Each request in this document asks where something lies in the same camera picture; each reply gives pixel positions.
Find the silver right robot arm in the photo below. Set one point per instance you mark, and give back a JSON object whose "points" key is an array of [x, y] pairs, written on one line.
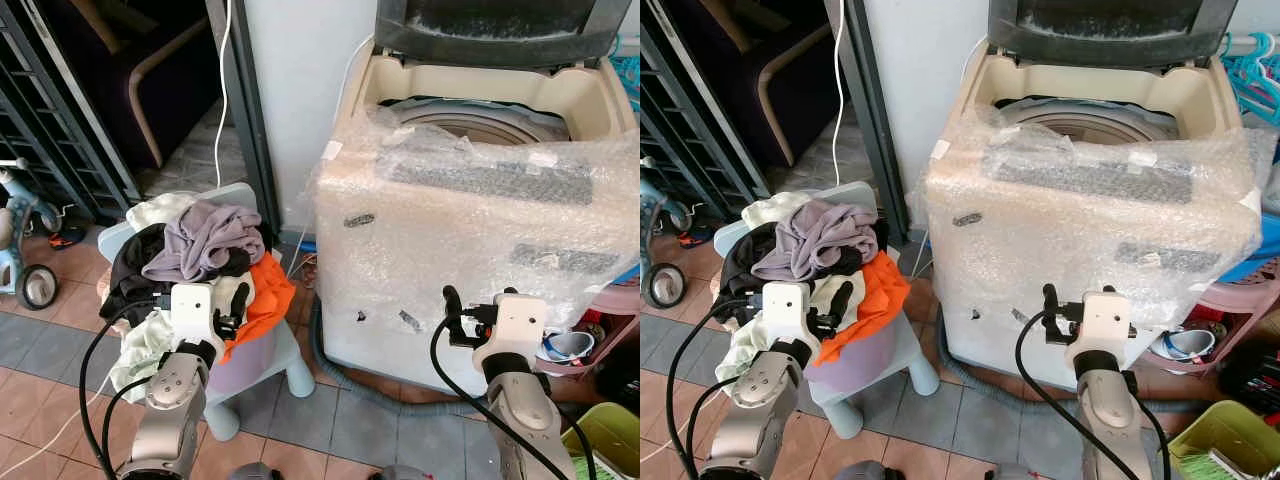
{"points": [[525, 420], [1115, 415]]}

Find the grey right robot leg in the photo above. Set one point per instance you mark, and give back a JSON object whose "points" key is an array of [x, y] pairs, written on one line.
{"points": [[403, 474], [1010, 473]]}

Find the dark grey washer lid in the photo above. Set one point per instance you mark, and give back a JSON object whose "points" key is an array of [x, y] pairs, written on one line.
{"points": [[500, 25], [1110, 25]]}

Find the grey left robot leg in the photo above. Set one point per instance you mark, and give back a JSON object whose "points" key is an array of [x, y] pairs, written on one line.
{"points": [[858, 472], [255, 473]]}

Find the green plastic bin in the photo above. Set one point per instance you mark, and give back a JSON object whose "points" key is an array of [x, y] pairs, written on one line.
{"points": [[1225, 440], [610, 440]]}

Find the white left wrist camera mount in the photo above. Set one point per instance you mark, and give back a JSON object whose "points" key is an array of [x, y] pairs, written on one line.
{"points": [[785, 312], [192, 312]]}

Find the light blue child tricycle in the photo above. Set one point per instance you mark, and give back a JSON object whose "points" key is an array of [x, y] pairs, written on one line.
{"points": [[22, 240], [660, 250]]}

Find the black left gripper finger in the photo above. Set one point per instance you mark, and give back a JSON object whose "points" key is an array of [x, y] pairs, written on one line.
{"points": [[844, 300], [241, 300]]}

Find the grey garment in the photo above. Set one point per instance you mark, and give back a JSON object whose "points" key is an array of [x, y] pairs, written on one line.
{"points": [[815, 240], [205, 240]]}

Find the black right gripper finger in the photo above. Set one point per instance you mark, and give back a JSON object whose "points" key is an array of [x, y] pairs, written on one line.
{"points": [[453, 304], [1049, 302]]}

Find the teal clothes hangers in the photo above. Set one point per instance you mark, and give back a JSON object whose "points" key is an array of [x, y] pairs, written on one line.
{"points": [[1255, 75], [628, 72]]}

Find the light blue plastic stool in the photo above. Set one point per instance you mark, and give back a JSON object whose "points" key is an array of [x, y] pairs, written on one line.
{"points": [[905, 370], [285, 372]]}

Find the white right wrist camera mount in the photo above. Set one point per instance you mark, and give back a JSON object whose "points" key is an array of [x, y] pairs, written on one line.
{"points": [[1102, 322], [518, 325]]}

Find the cream top-load washing machine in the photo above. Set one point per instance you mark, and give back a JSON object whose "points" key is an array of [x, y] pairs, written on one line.
{"points": [[430, 260], [1050, 260]]}

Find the pink plastic basket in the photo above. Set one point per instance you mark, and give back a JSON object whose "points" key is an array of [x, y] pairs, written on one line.
{"points": [[1235, 310], [610, 335]]}

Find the black metal folding gate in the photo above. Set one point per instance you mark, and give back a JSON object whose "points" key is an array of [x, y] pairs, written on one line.
{"points": [[690, 110], [55, 110]]}

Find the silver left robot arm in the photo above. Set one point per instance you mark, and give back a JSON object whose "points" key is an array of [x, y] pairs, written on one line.
{"points": [[165, 410], [750, 415]]}

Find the orange garment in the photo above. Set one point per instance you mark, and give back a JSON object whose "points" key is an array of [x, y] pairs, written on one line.
{"points": [[268, 300], [880, 300]]}

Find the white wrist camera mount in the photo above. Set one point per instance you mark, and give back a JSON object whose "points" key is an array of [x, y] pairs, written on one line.
{"points": [[192, 312], [785, 312], [1102, 322], [518, 325]]}

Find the white garment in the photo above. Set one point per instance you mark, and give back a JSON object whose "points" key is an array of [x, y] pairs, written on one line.
{"points": [[160, 210], [775, 208]]}

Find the clear bubble wrap sheet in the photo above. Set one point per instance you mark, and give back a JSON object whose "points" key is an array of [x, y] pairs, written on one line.
{"points": [[470, 215], [1080, 215]]}

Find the dark grey door frame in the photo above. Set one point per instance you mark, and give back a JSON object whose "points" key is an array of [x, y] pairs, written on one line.
{"points": [[245, 120], [870, 120]]}

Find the black garment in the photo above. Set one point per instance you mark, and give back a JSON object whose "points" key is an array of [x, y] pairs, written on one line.
{"points": [[738, 268], [132, 268]]}

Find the grey robot leg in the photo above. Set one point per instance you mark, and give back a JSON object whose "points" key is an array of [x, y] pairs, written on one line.
{"points": [[858, 472], [255, 473], [1010, 473], [403, 474]]}

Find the pale green garment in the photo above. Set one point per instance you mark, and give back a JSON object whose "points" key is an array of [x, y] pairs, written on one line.
{"points": [[742, 352], [140, 350]]}

